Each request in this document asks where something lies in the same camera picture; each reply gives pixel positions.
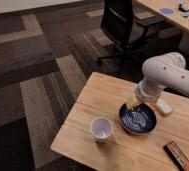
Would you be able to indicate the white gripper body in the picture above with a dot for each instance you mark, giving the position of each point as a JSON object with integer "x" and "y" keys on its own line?
{"x": 148, "y": 91}

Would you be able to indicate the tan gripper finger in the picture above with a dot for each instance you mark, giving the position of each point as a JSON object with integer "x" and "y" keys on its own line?
{"x": 132, "y": 102}

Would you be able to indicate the brown orange eraser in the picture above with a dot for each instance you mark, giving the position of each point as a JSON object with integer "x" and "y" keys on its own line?
{"x": 177, "y": 156}

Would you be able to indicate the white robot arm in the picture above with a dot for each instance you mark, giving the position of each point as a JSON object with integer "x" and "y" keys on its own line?
{"x": 159, "y": 72}

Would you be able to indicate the white sponge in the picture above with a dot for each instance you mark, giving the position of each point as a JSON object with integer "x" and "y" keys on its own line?
{"x": 163, "y": 108}

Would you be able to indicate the dark blue patterned bowl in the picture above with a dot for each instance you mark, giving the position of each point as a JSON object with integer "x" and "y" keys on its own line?
{"x": 138, "y": 120}

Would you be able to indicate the white paper cup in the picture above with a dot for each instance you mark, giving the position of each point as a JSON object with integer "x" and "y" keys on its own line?
{"x": 101, "y": 128}

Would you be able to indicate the black office chair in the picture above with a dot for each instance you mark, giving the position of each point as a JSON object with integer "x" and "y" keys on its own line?
{"x": 127, "y": 33}

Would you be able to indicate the blue round lid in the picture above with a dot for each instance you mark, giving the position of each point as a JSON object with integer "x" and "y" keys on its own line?
{"x": 166, "y": 11}

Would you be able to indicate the wooden background desk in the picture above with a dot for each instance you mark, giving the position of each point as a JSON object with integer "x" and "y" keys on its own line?
{"x": 176, "y": 18}

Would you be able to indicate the small clutter on desk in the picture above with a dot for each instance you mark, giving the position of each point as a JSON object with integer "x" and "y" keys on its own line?
{"x": 183, "y": 8}

